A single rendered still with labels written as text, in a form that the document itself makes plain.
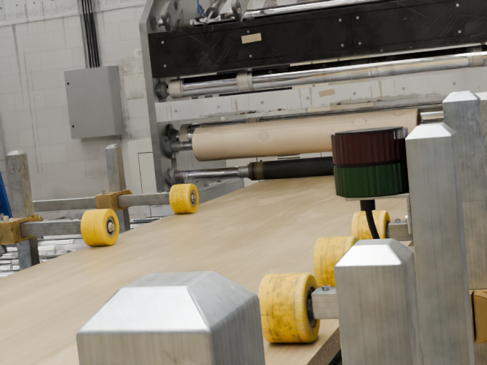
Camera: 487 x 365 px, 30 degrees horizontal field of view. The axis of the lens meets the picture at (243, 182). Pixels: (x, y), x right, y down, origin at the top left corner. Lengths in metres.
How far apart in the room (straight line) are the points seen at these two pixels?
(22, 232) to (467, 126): 1.36
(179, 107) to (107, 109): 7.39
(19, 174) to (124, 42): 8.66
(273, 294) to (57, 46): 10.26
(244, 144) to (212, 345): 2.98
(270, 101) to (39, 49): 8.37
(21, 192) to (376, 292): 1.73
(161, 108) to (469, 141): 2.41
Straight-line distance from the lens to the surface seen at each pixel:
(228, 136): 3.20
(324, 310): 1.04
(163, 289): 0.22
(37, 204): 2.65
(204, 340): 0.21
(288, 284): 1.04
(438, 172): 0.69
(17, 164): 2.14
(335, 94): 3.08
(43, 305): 1.45
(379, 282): 0.45
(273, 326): 1.04
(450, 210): 0.70
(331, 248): 1.27
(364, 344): 0.46
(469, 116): 0.94
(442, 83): 3.02
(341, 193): 0.70
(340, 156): 0.70
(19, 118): 11.57
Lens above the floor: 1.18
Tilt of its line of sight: 5 degrees down
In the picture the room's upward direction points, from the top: 6 degrees counter-clockwise
